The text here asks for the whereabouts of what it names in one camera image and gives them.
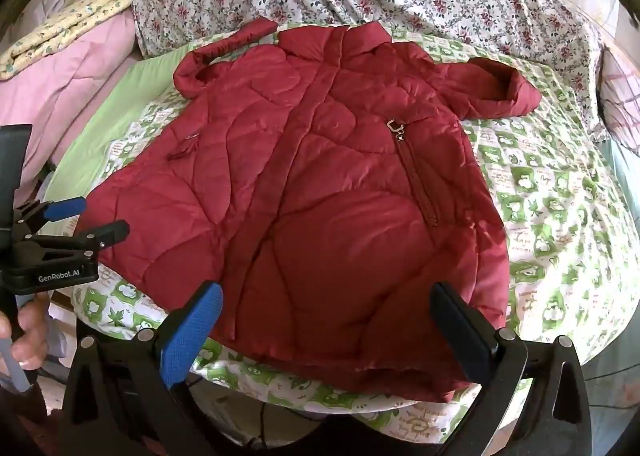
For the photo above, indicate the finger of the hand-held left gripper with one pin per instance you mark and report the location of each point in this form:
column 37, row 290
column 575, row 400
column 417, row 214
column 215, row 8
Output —
column 67, row 208
column 107, row 232

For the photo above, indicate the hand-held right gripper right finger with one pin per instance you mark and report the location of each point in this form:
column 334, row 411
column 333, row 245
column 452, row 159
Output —
column 457, row 328

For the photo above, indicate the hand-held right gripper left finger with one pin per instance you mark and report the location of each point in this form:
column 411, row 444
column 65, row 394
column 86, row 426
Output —
column 192, row 336

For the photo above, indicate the red quilted jacket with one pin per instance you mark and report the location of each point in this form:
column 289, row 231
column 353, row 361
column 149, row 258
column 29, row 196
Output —
column 310, row 201

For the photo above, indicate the person's left hand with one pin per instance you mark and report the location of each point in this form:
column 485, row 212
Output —
column 27, row 331

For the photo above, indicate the pink quilt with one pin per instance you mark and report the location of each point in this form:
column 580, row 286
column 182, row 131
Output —
column 60, row 96

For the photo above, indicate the green printed bedsheet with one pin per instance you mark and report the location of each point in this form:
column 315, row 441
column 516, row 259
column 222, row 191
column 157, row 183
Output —
column 545, row 216

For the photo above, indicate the yellow floral blanket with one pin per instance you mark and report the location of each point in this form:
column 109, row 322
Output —
column 65, row 21

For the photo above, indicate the light blue cloth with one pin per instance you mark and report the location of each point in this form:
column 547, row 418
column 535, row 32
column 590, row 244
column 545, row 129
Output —
column 622, row 176

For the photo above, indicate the pink plaid pillow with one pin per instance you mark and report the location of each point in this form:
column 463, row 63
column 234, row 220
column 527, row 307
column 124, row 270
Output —
column 620, row 91

